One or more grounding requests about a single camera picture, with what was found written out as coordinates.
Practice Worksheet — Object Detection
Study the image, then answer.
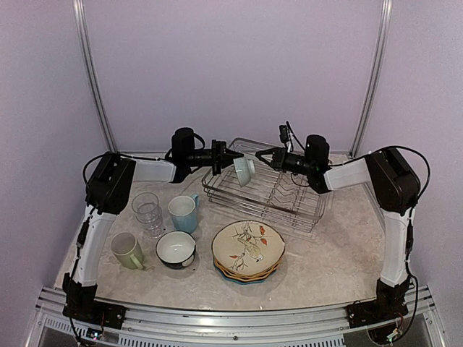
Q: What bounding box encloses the left corner aluminium post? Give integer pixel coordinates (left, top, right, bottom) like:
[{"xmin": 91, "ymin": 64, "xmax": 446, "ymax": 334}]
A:
[{"xmin": 72, "ymin": 0, "xmax": 117, "ymax": 152}]

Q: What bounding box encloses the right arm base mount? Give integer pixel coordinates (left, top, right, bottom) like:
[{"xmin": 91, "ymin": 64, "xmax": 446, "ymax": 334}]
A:
[{"xmin": 345, "ymin": 300, "xmax": 409, "ymax": 328}]

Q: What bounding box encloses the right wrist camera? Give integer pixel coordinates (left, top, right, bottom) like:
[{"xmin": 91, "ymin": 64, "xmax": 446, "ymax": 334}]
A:
[{"xmin": 279, "ymin": 124, "xmax": 293, "ymax": 153}]

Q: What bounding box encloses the aluminium front rail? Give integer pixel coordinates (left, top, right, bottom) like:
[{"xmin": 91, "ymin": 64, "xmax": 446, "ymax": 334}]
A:
[{"xmin": 25, "ymin": 286, "xmax": 450, "ymax": 346}]

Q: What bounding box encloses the beige plate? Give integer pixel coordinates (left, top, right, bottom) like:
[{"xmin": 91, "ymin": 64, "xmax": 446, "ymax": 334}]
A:
[{"xmin": 211, "ymin": 220, "xmax": 286, "ymax": 270}]

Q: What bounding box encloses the clear glass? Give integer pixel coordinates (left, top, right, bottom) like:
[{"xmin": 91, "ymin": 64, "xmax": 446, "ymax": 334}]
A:
[
  {"xmin": 135, "ymin": 207, "xmax": 165, "ymax": 239},
  {"xmin": 131, "ymin": 192, "xmax": 161, "ymax": 223}
]

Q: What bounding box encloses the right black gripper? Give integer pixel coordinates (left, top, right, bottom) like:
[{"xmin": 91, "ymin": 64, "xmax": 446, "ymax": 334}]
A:
[{"xmin": 257, "ymin": 146, "xmax": 315, "ymax": 176}]

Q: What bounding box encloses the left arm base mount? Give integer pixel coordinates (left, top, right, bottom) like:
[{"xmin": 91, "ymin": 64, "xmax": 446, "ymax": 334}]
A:
[{"xmin": 63, "ymin": 301, "xmax": 127, "ymax": 330}]

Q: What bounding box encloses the blue dotted plate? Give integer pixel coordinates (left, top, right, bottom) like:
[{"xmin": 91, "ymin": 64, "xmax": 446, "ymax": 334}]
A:
[{"xmin": 214, "ymin": 265, "xmax": 279, "ymax": 284}]

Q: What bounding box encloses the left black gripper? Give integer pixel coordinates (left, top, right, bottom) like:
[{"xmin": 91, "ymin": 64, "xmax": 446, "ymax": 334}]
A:
[{"xmin": 187, "ymin": 140, "xmax": 245, "ymax": 176}]

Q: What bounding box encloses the light blue faceted cup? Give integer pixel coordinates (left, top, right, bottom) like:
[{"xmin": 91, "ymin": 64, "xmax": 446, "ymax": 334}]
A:
[{"xmin": 168, "ymin": 194, "xmax": 199, "ymax": 234}]

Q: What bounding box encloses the green mug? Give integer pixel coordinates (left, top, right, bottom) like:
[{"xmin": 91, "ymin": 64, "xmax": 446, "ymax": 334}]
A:
[{"xmin": 111, "ymin": 232, "xmax": 147, "ymax": 270}]

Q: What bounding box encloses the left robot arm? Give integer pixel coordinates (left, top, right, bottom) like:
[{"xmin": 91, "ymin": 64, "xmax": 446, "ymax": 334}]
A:
[{"xmin": 63, "ymin": 127, "xmax": 242, "ymax": 322}]

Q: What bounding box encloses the right corner aluminium post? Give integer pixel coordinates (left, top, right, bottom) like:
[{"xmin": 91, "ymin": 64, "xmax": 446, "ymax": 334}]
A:
[{"xmin": 349, "ymin": 0, "xmax": 393, "ymax": 157}]

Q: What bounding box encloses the dark blue bowl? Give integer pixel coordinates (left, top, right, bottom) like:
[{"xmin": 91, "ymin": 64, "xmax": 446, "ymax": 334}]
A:
[{"xmin": 156, "ymin": 231, "xmax": 196, "ymax": 270}]

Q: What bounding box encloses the metal wire dish rack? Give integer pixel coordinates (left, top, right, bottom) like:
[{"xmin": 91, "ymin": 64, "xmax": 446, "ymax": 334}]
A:
[{"xmin": 202, "ymin": 137, "xmax": 332, "ymax": 238}]

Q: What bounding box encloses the corner aluminium post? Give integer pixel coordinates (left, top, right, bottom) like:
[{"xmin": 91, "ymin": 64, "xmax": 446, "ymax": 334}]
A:
[
  {"xmin": 72, "ymin": 0, "xmax": 117, "ymax": 152},
  {"xmin": 349, "ymin": 0, "xmax": 393, "ymax": 157}
]

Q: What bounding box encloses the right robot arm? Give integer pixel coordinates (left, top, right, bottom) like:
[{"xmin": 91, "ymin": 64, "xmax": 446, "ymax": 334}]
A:
[{"xmin": 255, "ymin": 134, "xmax": 421, "ymax": 321}]

